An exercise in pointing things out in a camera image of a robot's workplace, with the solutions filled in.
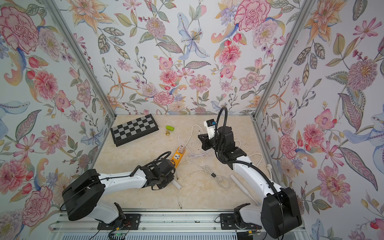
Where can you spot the orange power strip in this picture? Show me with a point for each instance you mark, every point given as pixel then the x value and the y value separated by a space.
pixel 176 159

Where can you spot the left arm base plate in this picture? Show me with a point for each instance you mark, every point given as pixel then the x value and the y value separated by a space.
pixel 122 222

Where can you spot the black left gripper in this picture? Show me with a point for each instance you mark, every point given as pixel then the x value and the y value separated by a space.
pixel 171 174

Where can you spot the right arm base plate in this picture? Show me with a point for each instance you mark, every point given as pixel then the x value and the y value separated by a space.
pixel 235 221

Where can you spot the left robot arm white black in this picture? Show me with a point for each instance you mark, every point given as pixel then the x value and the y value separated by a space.
pixel 83 197

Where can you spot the black white folding chessboard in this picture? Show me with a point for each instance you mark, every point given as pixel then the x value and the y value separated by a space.
pixel 133 130

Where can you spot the green cylinder block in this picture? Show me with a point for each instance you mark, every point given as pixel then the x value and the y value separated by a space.
pixel 170 128

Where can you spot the pink usb wall charger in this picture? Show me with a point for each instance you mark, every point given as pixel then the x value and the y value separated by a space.
pixel 181 149

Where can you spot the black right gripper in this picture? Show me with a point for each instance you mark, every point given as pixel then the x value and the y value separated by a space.
pixel 206 141

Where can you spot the white electric toothbrush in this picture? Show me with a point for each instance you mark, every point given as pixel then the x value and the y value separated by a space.
pixel 176 184
pixel 243 188

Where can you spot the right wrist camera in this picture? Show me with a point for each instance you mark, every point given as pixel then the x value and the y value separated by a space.
pixel 211 128

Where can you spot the aluminium front rail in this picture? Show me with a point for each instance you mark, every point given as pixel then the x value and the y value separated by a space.
pixel 151 221

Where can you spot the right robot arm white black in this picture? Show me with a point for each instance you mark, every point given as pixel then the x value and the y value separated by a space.
pixel 279 212

